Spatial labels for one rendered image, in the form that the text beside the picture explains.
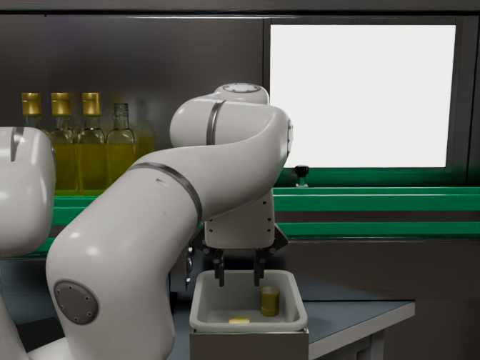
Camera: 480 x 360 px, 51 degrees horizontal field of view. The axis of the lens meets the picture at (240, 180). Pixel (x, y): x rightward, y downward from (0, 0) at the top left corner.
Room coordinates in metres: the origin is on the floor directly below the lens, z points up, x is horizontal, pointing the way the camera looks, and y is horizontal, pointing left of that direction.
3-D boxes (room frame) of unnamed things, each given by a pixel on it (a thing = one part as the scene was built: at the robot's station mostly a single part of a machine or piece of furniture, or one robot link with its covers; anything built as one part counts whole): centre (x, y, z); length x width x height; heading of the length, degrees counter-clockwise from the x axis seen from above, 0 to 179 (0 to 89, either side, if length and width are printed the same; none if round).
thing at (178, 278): (0.89, 0.11, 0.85); 0.09 x 0.04 x 0.07; 1
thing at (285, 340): (0.80, -0.01, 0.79); 0.27 x 0.17 x 0.08; 1
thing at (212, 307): (0.77, -0.01, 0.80); 0.22 x 0.17 x 0.09; 1
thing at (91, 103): (1.00, 0.29, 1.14); 0.04 x 0.04 x 0.04
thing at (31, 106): (0.99, 0.41, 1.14); 0.04 x 0.04 x 0.04
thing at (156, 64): (1.13, -0.03, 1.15); 0.90 x 0.03 x 0.34; 91
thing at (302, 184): (1.08, -0.13, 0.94); 0.07 x 0.04 x 0.13; 1
